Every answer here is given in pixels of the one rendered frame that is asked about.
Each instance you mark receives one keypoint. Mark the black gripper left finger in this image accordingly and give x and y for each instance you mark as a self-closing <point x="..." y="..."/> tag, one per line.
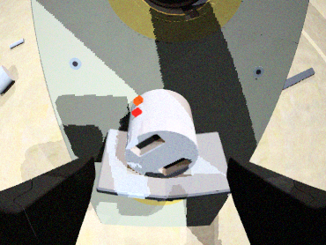
<point x="50" y="208"/>

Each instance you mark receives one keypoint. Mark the grey flat panel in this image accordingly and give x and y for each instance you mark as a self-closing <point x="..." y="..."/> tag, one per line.
<point x="207" y="178"/>

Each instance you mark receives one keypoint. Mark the dark grey flat bar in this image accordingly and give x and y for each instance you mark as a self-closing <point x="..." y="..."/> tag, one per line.
<point x="304" y="74"/>

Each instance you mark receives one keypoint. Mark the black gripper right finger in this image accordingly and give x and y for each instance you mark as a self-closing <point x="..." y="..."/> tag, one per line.
<point x="275" y="209"/>

